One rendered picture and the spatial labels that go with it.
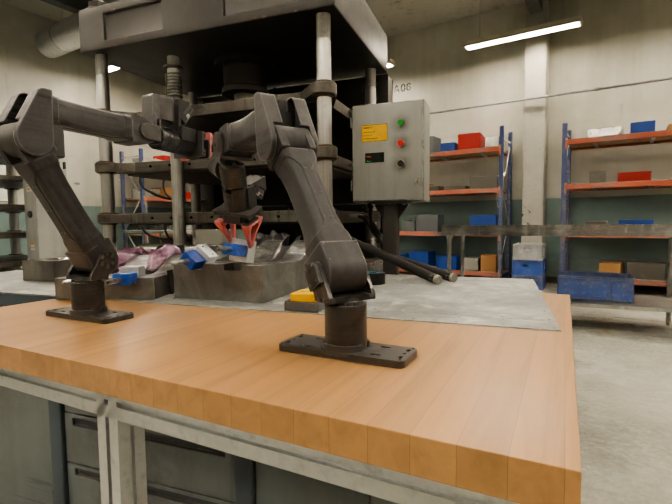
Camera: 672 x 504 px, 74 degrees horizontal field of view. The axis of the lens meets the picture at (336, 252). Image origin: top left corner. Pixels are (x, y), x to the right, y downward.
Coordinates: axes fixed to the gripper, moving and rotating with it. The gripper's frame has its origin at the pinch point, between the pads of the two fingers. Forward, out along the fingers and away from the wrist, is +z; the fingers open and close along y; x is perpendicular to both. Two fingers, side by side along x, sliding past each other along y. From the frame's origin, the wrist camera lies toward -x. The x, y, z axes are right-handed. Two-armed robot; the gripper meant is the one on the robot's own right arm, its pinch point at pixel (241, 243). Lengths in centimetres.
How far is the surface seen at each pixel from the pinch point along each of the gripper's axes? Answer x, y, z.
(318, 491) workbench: 23, -29, 49
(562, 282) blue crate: -320, -122, 166
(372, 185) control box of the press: -86, -7, 11
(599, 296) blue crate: -313, -152, 171
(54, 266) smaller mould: -3, 77, 22
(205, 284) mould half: 6.7, 7.5, 9.6
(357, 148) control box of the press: -91, 1, -2
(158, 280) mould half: 8.3, 20.9, 10.2
